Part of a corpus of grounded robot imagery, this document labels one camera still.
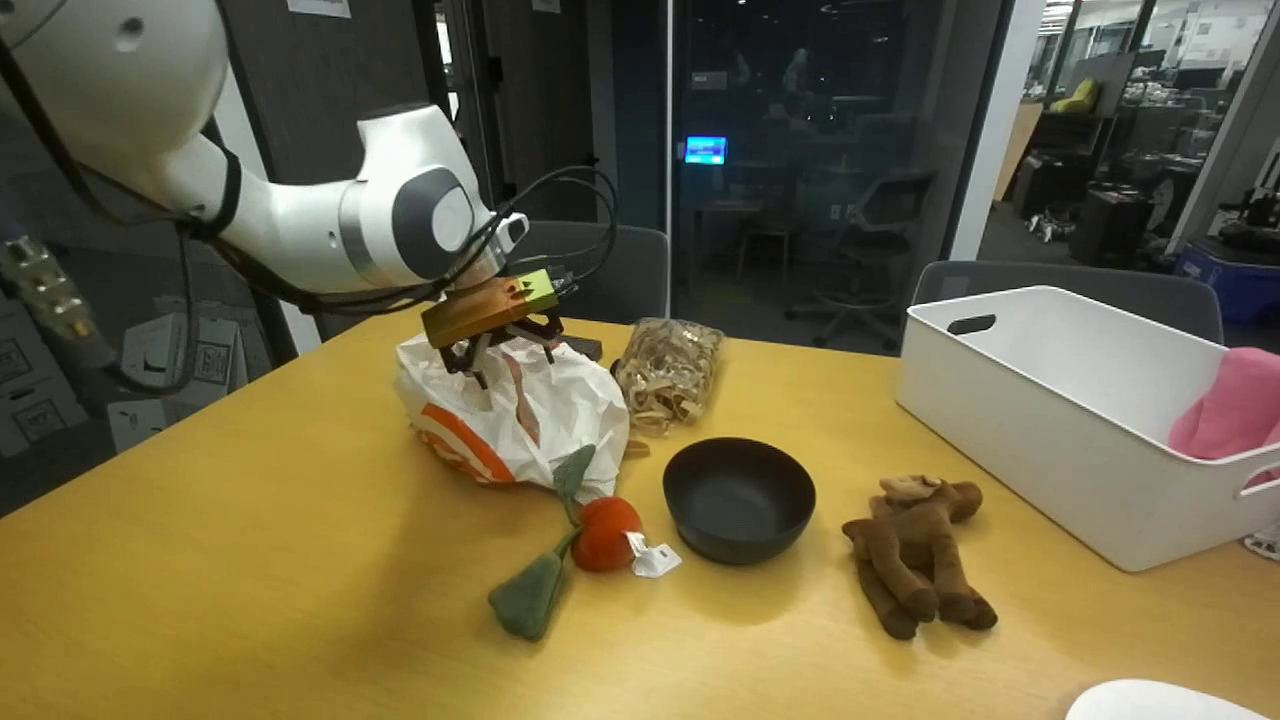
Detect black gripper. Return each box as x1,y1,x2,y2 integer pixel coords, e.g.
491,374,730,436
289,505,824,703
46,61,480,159
439,306,567,391

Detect white orange plastic bag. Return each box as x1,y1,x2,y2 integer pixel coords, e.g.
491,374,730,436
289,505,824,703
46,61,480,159
390,327,635,505

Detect clear bag of snacks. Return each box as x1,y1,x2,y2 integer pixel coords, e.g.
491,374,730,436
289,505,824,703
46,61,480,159
611,316,727,439

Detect red plush toy green leaves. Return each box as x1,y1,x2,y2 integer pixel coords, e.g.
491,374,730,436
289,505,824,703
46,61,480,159
484,444,683,648

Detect glowing blue monitor screen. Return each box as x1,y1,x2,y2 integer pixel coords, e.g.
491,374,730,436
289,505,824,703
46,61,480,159
675,133,730,173

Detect brown plush toy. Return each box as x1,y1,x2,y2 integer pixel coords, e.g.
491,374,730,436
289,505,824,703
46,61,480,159
839,474,998,643

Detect white plastic bin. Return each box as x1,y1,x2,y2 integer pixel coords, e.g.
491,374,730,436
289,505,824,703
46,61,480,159
891,282,1280,576

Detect pink cloth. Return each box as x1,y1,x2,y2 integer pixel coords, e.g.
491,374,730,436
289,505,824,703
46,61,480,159
1163,345,1280,465

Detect blue storage bin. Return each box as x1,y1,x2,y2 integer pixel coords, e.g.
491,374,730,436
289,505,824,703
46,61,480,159
1177,247,1280,333

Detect white plate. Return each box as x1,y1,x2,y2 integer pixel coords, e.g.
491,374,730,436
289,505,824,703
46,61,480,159
1059,675,1271,720

